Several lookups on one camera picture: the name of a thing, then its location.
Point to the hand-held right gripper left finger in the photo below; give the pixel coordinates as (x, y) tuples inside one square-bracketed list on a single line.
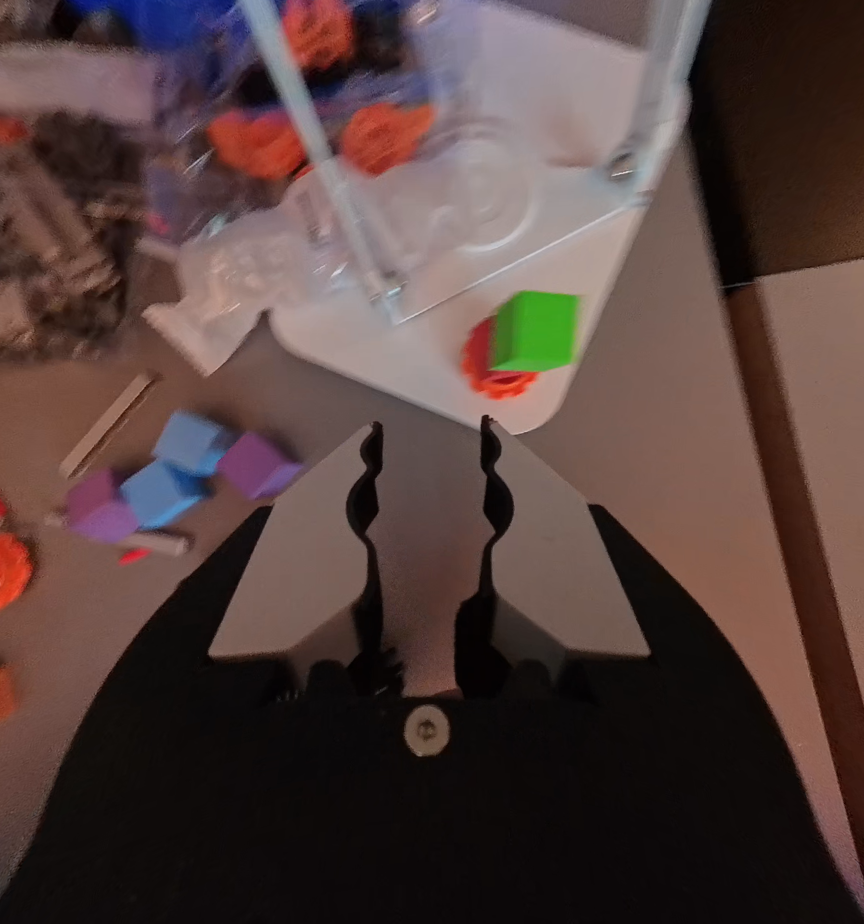
[(295, 577)]

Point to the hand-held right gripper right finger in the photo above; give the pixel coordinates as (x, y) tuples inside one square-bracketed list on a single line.
[(569, 577)]

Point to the purple foam block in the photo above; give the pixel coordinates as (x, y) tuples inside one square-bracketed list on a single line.
[(100, 509), (259, 465)]

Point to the blue foam block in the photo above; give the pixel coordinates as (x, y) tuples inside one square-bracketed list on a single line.
[(161, 498), (190, 440)]

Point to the green foam block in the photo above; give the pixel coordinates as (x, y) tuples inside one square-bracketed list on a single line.
[(537, 332)]

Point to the grey desk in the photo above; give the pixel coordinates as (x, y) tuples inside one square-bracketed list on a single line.
[(656, 447)]

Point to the long grey beam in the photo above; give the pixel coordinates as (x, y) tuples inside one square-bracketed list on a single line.
[(161, 543), (111, 426)]

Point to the clear bag of mixed parts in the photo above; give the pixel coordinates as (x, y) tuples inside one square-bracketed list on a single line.
[(57, 216)]

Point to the crinkled bag of orange gears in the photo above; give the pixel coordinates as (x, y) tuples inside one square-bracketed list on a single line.
[(259, 144)]

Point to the white rounded stand base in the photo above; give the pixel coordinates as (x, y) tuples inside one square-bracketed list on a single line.
[(547, 108)]

